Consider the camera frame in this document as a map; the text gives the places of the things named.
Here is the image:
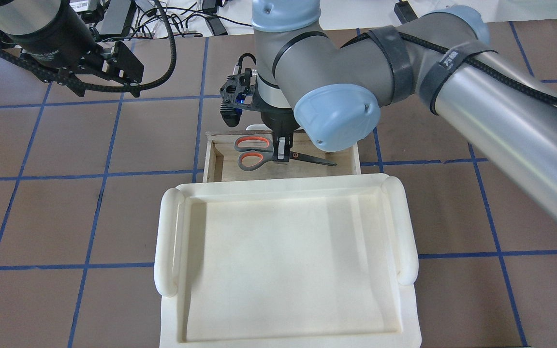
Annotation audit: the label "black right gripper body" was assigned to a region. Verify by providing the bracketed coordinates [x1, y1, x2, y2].
[261, 109, 298, 139]

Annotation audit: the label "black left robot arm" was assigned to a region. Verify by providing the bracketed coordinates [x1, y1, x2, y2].
[0, 0, 177, 98]

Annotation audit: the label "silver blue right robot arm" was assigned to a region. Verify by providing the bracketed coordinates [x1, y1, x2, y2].
[251, 0, 557, 221]

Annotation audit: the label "grey orange handled scissors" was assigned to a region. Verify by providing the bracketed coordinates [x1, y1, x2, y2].
[234, 136, 337, 171]

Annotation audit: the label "brown paper table mat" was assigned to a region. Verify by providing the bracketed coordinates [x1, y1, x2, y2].
[0, 35, 557, 348]

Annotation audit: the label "white drawer handle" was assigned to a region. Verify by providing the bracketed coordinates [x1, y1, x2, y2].
[246, 124, 271, 131]

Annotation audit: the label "black power adapter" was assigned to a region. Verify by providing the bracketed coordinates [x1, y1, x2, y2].
[394, 0, 419, 24]

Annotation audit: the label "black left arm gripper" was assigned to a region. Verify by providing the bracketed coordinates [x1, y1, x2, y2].
[20, 40, 144, 86]

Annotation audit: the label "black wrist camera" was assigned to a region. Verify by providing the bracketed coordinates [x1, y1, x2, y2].
[220, 68, 255, 128]

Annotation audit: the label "light wooden drawer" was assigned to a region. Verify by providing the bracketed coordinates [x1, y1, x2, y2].
[203, 130, 362, 182]

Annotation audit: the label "cream plastic tray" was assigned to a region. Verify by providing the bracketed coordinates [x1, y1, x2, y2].
[153, 174, 422, 348]

